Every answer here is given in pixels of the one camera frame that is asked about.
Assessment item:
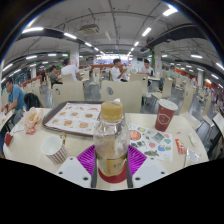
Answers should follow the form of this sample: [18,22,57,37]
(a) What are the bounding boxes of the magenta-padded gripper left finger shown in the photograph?
[54,144,99,190]

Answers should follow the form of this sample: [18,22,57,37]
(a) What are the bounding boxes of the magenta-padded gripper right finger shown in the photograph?
[126,144,169,190]

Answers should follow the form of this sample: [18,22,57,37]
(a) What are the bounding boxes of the clear bottle with tan cap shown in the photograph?
[93,100,131,178]

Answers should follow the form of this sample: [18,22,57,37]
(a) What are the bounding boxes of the colourful sticker sheet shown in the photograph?
[127,123,174,163]

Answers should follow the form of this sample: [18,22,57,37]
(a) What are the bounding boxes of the red printed sachet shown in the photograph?
[175,138,187,155]

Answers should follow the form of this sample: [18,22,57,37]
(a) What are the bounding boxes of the clear plastic wrapper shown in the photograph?
[184,148,203,168]

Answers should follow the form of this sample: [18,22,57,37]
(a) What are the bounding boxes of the small white packet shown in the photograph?
[188,132,198,147]

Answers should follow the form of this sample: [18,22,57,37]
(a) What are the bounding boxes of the dark tray with paper liner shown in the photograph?
[41,100,105,138]

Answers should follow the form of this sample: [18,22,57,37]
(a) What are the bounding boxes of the red paper cup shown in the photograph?
[154,98,179,133]

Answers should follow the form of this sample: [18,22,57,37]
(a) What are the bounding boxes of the small red sauce packet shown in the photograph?
[25,127,37,136]

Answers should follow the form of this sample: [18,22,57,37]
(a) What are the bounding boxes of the crumpled food wrapper bag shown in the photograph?
[20,106,45,133]

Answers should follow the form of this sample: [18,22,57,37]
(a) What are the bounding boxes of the beige chair with round hole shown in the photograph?
[51,80,86,108]
[100,79,144,114]

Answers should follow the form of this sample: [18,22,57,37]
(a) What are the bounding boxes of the black backpack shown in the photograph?
[23,92,42,112]

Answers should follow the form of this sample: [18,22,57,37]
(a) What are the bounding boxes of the beige chairs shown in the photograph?
[24,68,224,128]

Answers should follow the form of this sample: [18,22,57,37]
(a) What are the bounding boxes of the person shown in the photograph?
[60,58,82,83]
[47,65,64,88]
[110,58,128,83]
[138,58,155,77]
[0,77,27,126]

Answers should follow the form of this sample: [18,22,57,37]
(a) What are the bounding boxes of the ceiling lights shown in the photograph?
[1,6,224,81]

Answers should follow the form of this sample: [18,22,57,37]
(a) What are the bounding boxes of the ceiling air conditioner unit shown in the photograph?
[79,23,101,35]

